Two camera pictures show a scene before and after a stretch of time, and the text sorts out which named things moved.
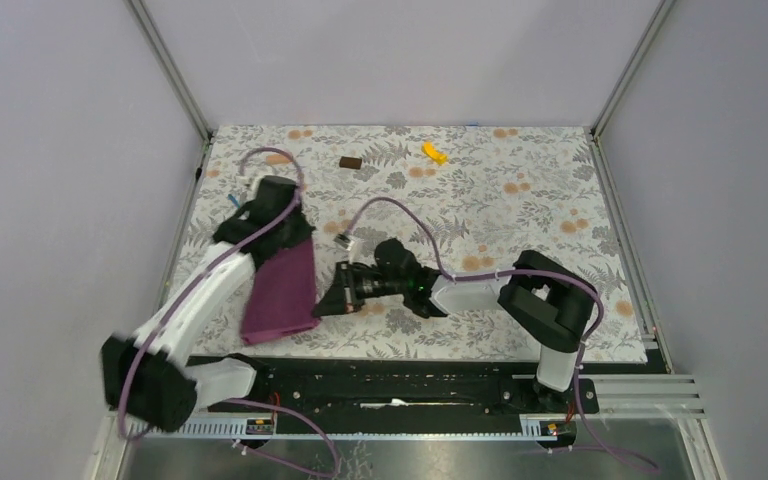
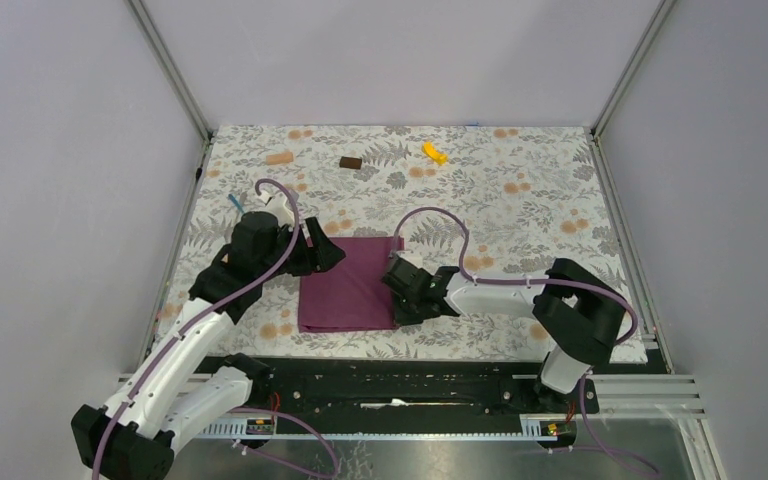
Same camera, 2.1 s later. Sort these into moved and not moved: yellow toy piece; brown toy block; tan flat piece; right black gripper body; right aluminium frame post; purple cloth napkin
Moved: right black gripper body; purple cloth napkin
Not moved: brown toy block; tan flat piece; yellow toy piece; right aluminium frame post
